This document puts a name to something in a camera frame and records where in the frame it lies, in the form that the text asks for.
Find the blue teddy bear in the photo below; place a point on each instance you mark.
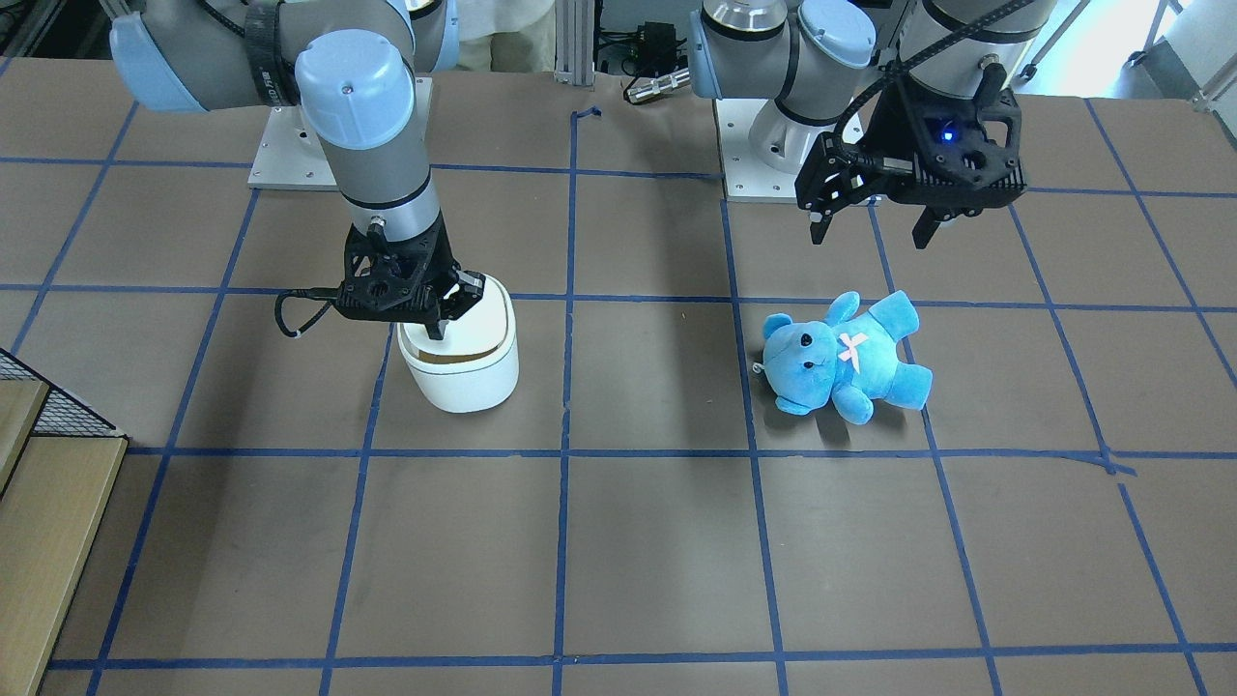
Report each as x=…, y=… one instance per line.
x=847, y=358

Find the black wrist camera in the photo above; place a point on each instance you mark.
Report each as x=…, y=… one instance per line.
x=965, y=152
x=402, y=282

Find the person in beige clothes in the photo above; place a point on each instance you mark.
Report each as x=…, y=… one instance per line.
x=507, y=36

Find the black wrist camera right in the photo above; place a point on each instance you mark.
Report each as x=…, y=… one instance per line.
x=402, y=282

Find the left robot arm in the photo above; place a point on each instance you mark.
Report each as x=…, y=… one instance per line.
x=818, y=59

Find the wooden box with grid cloth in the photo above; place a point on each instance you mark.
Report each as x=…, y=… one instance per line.
x=60, y=460

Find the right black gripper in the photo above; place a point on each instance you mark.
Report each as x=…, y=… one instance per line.
x=467, y=293

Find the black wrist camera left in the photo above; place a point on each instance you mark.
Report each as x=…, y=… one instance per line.
x=965, y=152

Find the aluminium frame post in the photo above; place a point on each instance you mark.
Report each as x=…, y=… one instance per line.
x=576, y=23

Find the white trash can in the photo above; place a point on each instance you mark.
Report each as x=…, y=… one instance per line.
x=476, y=366

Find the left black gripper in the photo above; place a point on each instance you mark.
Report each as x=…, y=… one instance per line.
x=899, y=130

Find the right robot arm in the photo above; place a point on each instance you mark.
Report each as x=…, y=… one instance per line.
x=351, y=68

